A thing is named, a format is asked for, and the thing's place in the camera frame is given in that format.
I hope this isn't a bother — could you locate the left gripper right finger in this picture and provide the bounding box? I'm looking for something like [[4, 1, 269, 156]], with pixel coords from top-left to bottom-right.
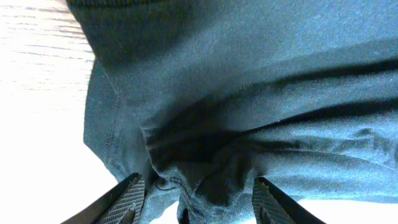
[[252, 177, 325, 224]]

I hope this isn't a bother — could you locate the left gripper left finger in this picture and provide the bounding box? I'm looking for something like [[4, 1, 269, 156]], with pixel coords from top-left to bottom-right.
[[62, 173, 145, 224]]

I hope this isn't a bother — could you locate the black t-shirt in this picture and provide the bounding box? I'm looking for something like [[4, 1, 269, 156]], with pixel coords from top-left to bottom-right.
[[68, 0, 397, 223]]

